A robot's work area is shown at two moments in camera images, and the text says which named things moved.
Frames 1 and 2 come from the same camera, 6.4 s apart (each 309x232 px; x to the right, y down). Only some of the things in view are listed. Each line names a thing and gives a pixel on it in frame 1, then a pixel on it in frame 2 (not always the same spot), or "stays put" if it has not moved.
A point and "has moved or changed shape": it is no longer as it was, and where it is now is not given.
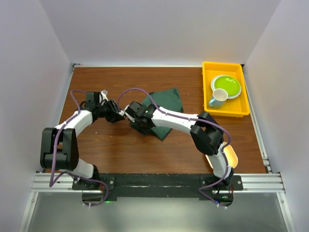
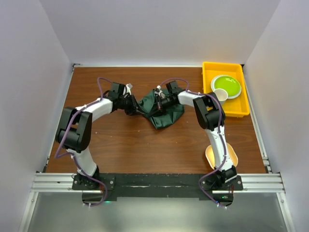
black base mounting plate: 160,185 stays put
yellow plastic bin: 237,107 stays put
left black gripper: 114,111 -> 134,107
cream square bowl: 231,154 stays put
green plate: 229,83 stays put
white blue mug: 220,95 stays put
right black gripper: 143,131 -> 163,110
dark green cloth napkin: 168,99 has moved or changed shape
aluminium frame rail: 63,182 stays put
